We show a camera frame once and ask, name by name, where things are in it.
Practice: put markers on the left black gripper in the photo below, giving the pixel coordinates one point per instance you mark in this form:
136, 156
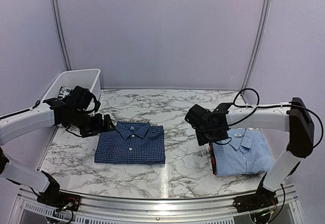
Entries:
98, 127

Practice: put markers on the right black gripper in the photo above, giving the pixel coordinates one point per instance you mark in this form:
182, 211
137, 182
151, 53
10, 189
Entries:
202, 140

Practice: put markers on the red black plaid shirt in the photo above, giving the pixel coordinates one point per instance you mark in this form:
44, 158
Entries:
212, 158

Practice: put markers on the dark blue checked shirt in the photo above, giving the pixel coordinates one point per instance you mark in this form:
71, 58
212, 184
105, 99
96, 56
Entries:
132, 143

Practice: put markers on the light blue shirt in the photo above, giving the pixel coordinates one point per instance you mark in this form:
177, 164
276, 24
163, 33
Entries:
245, 152

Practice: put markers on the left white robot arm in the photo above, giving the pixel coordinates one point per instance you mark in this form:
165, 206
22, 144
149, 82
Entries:
18, 124

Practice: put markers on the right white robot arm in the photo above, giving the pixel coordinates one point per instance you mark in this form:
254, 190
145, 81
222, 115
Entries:
292, 118

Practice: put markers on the white plastic bin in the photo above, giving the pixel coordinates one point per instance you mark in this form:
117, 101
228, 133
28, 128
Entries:
86, 78

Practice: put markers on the black white checked shirt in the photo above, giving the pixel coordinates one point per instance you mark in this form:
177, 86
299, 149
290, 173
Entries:
64, 92

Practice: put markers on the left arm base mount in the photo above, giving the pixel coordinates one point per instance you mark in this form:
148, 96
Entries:
58, 198

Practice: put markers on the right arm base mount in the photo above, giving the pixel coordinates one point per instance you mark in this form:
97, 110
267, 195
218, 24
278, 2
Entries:
262, 198

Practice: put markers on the right corner wall post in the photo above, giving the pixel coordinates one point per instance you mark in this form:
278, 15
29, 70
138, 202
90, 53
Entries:
257, 42

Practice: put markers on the aluminium front frame rail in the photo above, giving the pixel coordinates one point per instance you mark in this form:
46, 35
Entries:
99, 209

